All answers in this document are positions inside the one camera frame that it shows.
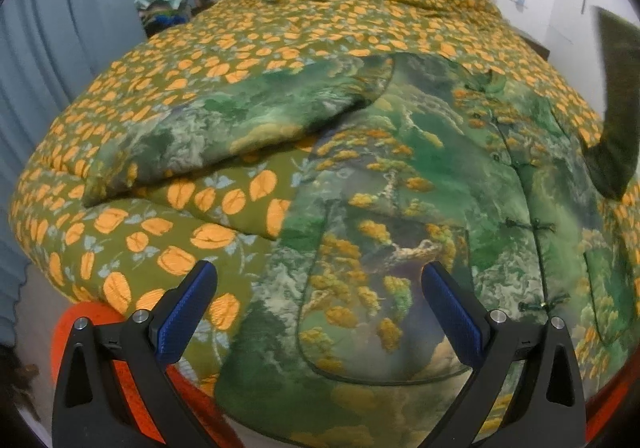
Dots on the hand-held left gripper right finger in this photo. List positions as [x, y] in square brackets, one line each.
[452, 310]

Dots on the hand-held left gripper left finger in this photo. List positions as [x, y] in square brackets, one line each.
[186, 308]

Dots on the green landscape print padded jacket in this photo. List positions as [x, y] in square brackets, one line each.
[400, 208]

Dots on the orange bed sheet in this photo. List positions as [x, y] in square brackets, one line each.
[107, 328]

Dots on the olive quilt with orange flowers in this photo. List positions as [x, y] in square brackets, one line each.
[210, 57]

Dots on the blue-grey curtain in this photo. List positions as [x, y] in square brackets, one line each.
[65, 52]

